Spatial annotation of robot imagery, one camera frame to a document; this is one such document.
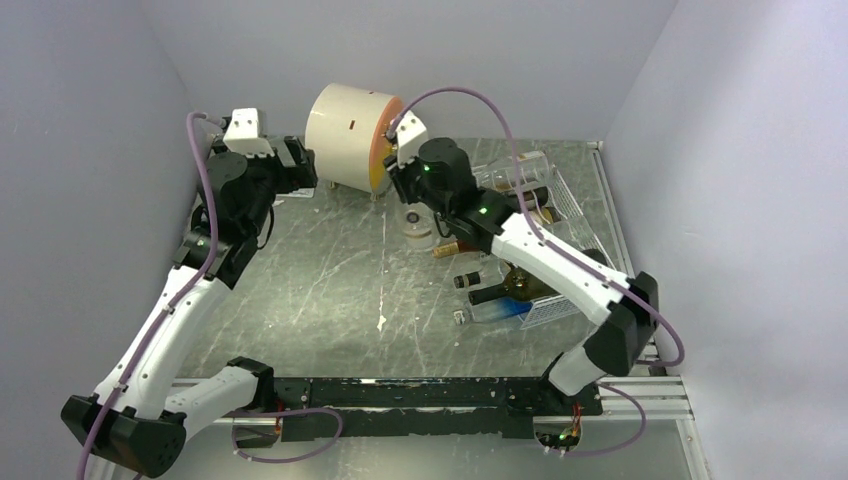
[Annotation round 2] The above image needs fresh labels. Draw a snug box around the dark bottle silver cap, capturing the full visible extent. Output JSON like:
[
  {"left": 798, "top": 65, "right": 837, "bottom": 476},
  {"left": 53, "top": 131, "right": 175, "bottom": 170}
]
[{"left": 507, "top": 186, "right": 549, "bottom": 210}]

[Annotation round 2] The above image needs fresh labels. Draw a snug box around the cream cylindrical drum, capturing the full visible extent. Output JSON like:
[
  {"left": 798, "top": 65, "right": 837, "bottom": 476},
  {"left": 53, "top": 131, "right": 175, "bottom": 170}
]
[{"left": 305, "top": 83, "right": 404, "bottom": 196}]

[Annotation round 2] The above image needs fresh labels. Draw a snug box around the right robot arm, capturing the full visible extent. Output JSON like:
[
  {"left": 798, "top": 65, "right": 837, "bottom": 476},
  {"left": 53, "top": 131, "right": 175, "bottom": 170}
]
[{"left": 383, "top": 137, "right": 658, "bottom": 414}]

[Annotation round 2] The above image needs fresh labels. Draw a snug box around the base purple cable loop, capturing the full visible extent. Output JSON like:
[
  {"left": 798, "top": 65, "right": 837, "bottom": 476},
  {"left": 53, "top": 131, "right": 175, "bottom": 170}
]
[{"left": 230, "top": 407, "right": 344, "bottom": 465}]

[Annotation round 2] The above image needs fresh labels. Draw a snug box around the red bottle gold cap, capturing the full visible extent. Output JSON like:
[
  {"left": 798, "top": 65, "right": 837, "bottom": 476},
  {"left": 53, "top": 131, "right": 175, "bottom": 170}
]
[{"left": 432, "top": 208, "right": 561, "bottom": 260}]

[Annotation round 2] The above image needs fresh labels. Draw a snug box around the blue clear bottle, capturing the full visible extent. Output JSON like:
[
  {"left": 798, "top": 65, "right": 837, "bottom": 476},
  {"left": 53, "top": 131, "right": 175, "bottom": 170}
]
[{"left": 453, "top": 297, "right": 533, "bottom": 325}]

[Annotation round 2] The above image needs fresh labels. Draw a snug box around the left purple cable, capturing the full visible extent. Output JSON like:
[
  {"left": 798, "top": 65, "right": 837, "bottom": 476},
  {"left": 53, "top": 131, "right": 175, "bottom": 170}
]
[{"left": 74, "top": 111, "right": 230, "bottom": 480}]

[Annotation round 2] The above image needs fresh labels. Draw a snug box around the white wire wine rack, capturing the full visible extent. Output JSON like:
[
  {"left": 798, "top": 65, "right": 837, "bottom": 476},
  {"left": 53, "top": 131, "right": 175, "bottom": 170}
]
[{"left": 488, "top": 158, "right": 627, "bottom": 331}]

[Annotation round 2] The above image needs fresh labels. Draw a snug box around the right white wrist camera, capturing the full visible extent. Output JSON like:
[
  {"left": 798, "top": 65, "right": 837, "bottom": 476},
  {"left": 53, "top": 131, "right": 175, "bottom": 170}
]
[{"left": 395, "top": 111, "right": 429, "bottom": 168}]

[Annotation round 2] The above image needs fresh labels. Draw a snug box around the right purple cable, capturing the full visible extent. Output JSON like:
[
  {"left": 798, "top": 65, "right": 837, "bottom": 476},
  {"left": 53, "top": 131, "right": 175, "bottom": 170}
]
[{"left": 389, "top": 87, "right": 686, "bottom": 369}]

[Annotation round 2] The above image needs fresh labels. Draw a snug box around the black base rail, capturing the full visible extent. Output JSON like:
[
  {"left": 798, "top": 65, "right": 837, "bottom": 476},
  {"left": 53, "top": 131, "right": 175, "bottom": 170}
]
[{"left": 275, "top": 377, "right": 603, "bottom": 442}]

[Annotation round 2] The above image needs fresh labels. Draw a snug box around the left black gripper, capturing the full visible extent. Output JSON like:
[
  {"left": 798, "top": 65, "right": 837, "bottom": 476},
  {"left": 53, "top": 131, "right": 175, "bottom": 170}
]
[{"left": 235, "top": 134, "right": 316, "bottom": 236}]

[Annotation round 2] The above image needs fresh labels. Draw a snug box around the clear bottle black cap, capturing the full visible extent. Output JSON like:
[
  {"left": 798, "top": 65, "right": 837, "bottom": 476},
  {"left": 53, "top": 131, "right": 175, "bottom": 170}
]
[{"left": 453, "top": 261, "right": 511, "bottom": 289}]

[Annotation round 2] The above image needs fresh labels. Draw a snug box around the clear bottle yellow label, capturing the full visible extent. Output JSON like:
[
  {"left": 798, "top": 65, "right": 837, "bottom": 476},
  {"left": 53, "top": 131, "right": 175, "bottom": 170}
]
[{"left": 402, "top": 205, "right": 437, "bottom": 250}]

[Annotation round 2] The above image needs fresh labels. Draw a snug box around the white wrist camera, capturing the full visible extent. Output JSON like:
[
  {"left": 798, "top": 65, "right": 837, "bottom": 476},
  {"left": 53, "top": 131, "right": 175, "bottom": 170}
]
[
  {"left": 395, "top": 111, "right": 429, "bottom": 168},
  {"left": 223, "top": 108, "right": 274, "bottom": 158}
]

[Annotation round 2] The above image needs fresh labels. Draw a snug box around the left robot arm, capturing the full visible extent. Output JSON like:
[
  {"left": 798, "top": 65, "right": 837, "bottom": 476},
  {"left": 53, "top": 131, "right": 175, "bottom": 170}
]
[{"left": 60, "top": 136, "right": 317, "bottom": 478}]

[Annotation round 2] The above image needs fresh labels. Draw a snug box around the dark green wine bottle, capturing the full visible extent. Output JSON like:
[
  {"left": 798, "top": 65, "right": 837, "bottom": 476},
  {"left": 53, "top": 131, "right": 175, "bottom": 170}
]
[{"left": 467, "top": 248, "right": 611, "bottom": 307}]

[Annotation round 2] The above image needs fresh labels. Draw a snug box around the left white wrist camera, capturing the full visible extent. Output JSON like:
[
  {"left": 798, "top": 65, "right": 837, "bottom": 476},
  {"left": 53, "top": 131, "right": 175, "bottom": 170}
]
[{"left": 223, "top": 108, "right": 274, "bottom": 158}]

